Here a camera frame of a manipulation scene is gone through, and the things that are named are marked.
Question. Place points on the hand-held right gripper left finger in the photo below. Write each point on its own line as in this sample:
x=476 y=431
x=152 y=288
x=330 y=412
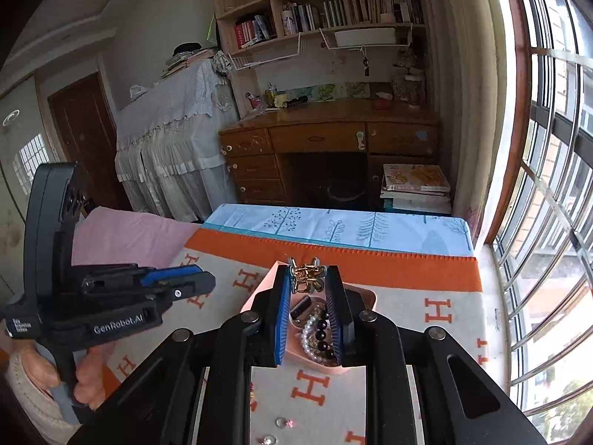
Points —
x=282 y=320

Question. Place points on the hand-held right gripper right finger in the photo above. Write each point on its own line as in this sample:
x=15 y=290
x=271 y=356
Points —
x=337 y=324

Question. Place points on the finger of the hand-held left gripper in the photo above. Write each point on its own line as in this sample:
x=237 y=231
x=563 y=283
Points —
x=185 y=289
x=176 y=274

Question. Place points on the pink plastic tray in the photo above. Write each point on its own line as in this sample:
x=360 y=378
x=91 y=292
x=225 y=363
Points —
x=259 y=296

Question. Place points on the gold leaf brooch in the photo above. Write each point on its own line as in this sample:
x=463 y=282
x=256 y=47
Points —
x=308 y=276

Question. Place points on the person's left hand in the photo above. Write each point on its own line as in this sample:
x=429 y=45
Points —
x=90 y=380

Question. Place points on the pink bed sheet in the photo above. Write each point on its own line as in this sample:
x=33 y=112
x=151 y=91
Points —
x=129 y=236

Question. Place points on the orange patterned blanket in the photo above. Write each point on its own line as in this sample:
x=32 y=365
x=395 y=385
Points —
x=417 y=269

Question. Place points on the blue printed sheet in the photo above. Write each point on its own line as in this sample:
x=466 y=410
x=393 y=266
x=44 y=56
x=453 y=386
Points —
x=347 y=227

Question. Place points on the brown wooden door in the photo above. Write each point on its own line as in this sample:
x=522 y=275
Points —
x=83 y=139

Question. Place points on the white lace-covered furniture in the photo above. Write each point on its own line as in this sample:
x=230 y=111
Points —
x=171 y=139

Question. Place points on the stack of magazines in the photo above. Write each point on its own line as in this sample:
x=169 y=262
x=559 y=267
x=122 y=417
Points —
x=417 y=178

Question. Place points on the wooden desk with drawers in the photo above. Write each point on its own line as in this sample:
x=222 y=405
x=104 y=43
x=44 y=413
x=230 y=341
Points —
x=324 y=134

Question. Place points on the pen holder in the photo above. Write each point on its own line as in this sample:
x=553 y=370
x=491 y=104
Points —
x=271 y=97

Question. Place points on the black flashlight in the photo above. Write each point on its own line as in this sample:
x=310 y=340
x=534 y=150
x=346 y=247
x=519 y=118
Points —
x=296 y=101

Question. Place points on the pile of books with hat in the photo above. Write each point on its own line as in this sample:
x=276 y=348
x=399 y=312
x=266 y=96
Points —
x=185 y=58

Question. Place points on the small red desk item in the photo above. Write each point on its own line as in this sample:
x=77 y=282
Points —
x=384 y=102

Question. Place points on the green paper sheet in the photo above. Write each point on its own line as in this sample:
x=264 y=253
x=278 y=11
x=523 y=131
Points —
x=212 y=30

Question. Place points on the cluster of glass jars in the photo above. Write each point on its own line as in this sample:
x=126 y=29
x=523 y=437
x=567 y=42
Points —
x=407 y=83

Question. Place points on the row of red books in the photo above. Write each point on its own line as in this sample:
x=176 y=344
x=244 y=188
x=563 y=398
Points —
x=250 y=32

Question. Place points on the metal window grille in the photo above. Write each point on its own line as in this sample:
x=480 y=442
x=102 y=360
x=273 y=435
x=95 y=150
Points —
x=556 y=194

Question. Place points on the cream curtain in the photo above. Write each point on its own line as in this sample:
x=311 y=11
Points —
x=463 y=102

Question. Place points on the hanging keys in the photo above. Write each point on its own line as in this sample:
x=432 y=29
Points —
x=366 y=67

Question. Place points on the white oblong tray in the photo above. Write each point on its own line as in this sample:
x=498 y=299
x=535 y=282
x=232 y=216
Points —
x=366 y=37

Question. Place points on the row of pale books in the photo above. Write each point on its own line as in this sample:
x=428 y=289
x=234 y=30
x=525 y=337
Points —
x=361 y=9

